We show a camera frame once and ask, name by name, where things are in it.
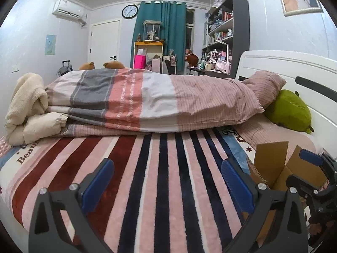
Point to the teal curtain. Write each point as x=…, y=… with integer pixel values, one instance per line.
x=172, y=16

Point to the glass display case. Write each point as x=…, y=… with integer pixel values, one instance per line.
x=151, y=30

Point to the black suitcase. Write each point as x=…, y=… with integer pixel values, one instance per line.
x=66, y=68

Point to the folded patchwork duvet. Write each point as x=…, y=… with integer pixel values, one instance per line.
x=141, y=101

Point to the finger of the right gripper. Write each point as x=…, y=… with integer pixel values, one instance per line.
x=305, y=186
x=324, y=162

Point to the striped plush blanket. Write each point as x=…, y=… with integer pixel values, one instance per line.
x=167, y=193

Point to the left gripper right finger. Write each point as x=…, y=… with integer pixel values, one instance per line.
x=287, y=232

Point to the green plush toy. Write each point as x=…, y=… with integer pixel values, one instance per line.
x=288, y=110

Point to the cream fleece blanket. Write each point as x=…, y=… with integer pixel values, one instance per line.
x=27, y=119

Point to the white bed headboard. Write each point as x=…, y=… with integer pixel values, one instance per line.
x=312, y=76

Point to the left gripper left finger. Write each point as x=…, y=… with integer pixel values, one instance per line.
x=48, y=232

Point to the pink gift bag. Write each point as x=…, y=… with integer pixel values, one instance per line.
x=140, y=62

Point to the wall poster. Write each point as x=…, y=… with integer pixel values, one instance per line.
x=50, y=44

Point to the framed wall photo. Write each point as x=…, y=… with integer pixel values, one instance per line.
x=296, y=7

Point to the pink striped pillow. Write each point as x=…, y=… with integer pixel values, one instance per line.
x=266, y=86

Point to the round wall clock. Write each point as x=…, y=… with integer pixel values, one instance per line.
x=130, y=11

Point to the brown teddy bear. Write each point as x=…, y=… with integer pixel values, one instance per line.
x=113, y=65
x=87, y=66

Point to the white air conditioner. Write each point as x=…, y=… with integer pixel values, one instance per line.
x=69, y=10

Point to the white door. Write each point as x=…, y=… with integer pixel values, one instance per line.
x=104, y=41

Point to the dark bookshelf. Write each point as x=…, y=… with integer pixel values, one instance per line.
x=227, y=31

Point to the brown cardboard box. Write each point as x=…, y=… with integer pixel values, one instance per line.
x=275, y=162

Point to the yellow white cabinet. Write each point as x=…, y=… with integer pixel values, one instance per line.
x=152, y=50

